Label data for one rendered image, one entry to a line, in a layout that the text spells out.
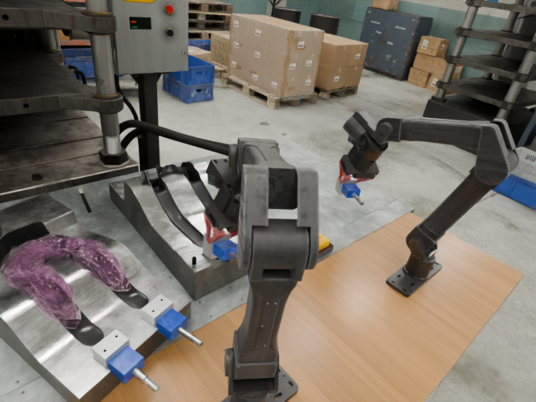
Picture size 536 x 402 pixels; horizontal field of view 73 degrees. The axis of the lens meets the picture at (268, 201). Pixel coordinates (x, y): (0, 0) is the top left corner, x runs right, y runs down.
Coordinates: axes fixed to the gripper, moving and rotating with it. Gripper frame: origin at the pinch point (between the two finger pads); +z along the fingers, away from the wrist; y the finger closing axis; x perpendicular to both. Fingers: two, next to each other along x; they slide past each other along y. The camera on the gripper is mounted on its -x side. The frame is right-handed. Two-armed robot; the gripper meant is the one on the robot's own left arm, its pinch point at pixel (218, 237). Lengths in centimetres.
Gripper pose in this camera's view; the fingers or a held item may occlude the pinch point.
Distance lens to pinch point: 83.0
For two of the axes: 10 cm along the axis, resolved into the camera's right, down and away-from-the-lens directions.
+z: -4.3, 6.5, 6.2
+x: 5.2, 7.4, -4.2
